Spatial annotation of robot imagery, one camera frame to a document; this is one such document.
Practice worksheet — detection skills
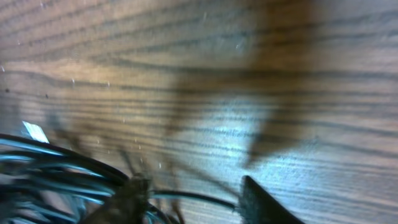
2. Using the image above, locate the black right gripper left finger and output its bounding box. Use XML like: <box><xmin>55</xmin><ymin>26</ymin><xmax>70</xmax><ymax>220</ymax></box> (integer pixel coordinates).
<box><xmin>82</xmin><ymin>175</ymin><xmax>150</xmax><ymax>224</ymax></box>

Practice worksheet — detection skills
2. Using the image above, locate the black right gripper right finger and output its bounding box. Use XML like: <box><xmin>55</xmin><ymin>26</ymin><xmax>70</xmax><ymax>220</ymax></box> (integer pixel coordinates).
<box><xmin>238</xmin><ymin>175</ymin><xmax>303</xmax><ymax>224</ymax></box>

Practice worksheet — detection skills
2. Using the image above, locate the black USB cable black plug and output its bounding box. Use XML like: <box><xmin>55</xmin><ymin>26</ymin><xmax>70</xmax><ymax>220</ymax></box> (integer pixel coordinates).
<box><xmin>1</xmin><ymin>134</ymin><xmax>237</xmax><ymax>223</ymax></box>

